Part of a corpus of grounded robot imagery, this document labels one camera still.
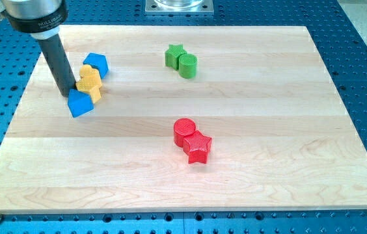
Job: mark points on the yellow hexagon block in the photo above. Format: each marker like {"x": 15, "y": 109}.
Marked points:
{"x": 90, "y": 86}

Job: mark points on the red star block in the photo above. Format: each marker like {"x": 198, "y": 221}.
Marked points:
{"x": 197, "y": 147}

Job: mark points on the red cylinder block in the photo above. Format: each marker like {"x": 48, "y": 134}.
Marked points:
{"x": 182, "y": 128}

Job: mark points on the blue pentagon block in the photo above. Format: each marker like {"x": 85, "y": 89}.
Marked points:
{"x": 98, "y": 62}
{"x": 79, "y": 103}

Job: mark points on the wooden board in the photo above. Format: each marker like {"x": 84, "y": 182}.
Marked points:
{"x": 281, "y": 136}

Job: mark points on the green star block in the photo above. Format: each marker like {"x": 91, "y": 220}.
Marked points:
{"x": 172, "y": 55}

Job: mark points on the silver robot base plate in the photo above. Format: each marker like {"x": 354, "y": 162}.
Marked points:
{"x": 178, "y": 7}

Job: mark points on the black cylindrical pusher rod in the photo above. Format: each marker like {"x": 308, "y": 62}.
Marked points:
{"x": 58, "y": 63}

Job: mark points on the blue perforated table plate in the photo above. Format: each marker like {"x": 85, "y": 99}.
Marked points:
{"x": 343, "y": 51}

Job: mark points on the blue pentagon block lower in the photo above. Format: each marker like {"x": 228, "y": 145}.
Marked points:
{"x": 79, "y": 103}

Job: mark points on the green cylinder block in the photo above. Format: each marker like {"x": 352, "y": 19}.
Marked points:
{"x": 187, "y": 67}

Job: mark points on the blue pentagon block upper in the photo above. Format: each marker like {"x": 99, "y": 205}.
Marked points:
{"x": 98, "y": 62}

